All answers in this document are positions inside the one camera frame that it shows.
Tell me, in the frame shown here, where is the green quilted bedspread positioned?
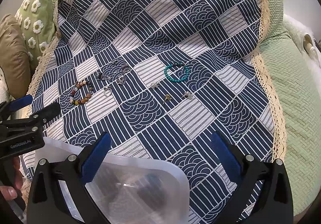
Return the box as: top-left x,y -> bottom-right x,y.
252,0 -> 320,215

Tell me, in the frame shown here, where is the pearl cluster earring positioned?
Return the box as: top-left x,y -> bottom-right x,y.
182,91 -> 194,100

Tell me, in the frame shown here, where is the green daisy pillow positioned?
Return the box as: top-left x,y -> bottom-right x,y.
15,0 -> 56,71

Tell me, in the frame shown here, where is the silver pearl flower earring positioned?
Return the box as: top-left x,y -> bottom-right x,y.
150,82 -> 159,90

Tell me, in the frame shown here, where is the multicolour bead bracelet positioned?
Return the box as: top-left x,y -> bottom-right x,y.
69,80 -> 95,106

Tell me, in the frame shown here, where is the tan pillow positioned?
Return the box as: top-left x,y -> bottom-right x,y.
1,14 -> 31,99

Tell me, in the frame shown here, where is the translucent plastic container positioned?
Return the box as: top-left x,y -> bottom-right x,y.
27,137 -> 189,223

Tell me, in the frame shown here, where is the small gold earring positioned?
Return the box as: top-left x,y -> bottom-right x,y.
163,94 -> 172,103

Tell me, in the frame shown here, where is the navy white patterned cloth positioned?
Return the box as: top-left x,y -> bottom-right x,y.
29,0 -> 274,223

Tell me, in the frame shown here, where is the person's left hand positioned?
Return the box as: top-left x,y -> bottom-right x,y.
1,156 -> 23,201

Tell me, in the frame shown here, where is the white fluffy plush toy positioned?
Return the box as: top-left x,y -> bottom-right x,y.
283,14 -> 320,68

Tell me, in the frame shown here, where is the turquoise bead bracelet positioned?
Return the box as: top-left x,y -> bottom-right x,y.
163,62 -> 190,83

